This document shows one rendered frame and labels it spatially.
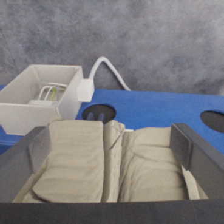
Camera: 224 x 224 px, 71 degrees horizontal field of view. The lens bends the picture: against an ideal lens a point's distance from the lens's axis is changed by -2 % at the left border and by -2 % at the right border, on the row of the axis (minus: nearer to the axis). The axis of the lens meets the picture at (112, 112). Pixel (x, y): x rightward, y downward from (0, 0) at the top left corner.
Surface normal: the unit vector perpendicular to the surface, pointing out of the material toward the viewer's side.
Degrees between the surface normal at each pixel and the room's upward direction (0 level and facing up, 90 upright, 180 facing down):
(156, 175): 90
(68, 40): 0
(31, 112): 0
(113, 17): 0
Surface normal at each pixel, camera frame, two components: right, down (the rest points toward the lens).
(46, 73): -0.11, 0.65
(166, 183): -0.01, -0.66
